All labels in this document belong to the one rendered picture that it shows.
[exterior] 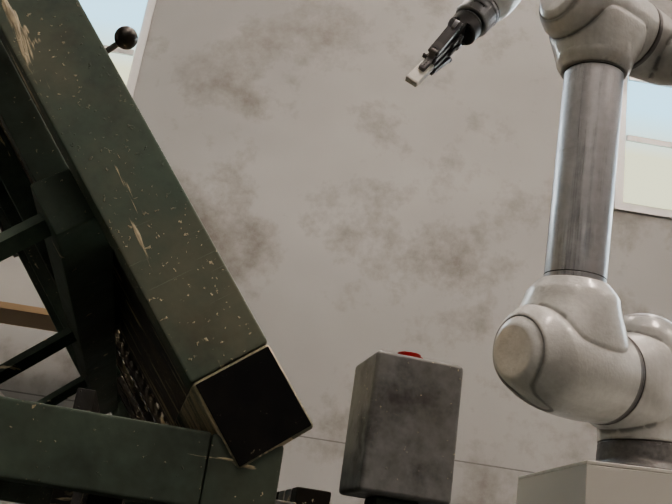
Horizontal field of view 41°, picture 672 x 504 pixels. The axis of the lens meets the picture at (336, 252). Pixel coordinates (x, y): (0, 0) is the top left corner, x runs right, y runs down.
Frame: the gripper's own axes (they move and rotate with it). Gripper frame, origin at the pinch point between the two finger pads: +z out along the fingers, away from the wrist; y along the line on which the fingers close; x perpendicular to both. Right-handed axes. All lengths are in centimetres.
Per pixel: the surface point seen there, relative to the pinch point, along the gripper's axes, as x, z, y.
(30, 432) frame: 14, 114, 45
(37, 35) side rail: -20, 78, 57
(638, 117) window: 22, -283, -261
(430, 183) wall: -50, -166, -273
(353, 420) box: 41, 85, 33
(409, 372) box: 44, 78, 41
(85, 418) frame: 18, 109, 45
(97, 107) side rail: -8, 79, 54
